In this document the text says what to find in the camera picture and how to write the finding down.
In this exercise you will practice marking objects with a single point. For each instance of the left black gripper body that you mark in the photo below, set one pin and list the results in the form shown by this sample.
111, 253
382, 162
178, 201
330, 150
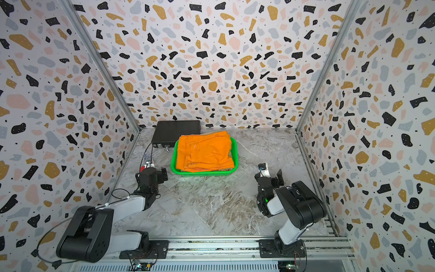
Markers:
159, 177

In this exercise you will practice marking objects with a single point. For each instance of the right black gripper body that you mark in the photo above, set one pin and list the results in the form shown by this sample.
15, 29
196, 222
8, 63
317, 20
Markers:
276, 185

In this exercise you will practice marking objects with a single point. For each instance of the orange pants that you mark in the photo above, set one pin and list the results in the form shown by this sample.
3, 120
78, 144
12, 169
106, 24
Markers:
204, 153

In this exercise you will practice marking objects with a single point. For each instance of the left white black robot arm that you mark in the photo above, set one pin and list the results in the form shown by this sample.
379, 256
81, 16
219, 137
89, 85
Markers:
89, 235

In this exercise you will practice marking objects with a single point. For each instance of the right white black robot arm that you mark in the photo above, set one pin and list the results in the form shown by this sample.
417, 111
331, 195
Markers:
301, 205

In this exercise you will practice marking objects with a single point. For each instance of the green plastic basket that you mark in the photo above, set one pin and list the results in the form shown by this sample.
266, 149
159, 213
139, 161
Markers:
234, 153

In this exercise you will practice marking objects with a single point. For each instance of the black flat box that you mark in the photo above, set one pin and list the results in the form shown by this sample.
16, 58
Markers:
167, 133

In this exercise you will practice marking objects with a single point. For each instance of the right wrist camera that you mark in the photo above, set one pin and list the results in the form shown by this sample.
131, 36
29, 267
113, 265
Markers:
263, 170

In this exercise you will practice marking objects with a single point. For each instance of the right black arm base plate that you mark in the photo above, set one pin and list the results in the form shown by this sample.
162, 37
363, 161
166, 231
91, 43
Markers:
273, 248

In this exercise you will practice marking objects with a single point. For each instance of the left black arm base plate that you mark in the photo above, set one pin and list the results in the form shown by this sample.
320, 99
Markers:
154, 249

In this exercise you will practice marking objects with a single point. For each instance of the aluminium front rail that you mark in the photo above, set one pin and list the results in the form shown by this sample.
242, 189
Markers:
233, 254

